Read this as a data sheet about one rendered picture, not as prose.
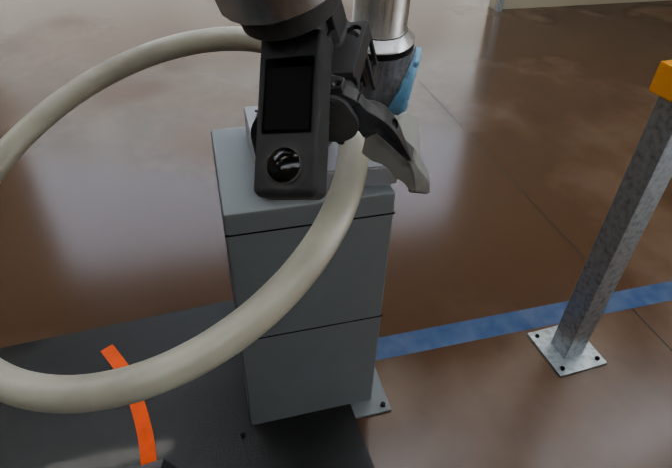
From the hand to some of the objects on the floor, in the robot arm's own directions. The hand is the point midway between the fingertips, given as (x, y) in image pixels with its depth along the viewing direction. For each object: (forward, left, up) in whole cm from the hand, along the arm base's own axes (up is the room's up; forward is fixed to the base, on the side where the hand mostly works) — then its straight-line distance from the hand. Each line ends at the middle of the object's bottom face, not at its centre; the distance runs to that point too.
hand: (347, 197), depth 49 cm
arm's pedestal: (-67, +14, -128) cm, 145 cm away
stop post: (-48, +110, -125) cm, 173 cm away
